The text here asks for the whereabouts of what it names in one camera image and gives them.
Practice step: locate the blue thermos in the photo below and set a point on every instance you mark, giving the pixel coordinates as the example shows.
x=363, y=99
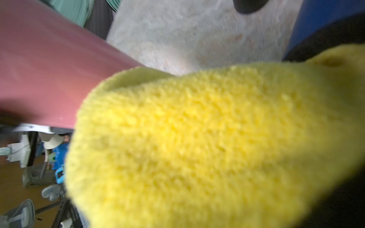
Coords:
x=322, y=25

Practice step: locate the black thermos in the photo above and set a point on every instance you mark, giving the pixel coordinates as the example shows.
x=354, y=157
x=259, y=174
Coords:
x=248, y=6

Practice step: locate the yellow grey cleaning cloth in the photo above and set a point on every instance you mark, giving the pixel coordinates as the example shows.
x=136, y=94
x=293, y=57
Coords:
x=262, y=145

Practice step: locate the pink thermos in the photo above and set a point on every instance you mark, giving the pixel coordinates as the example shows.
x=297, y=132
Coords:
x=49, y=64

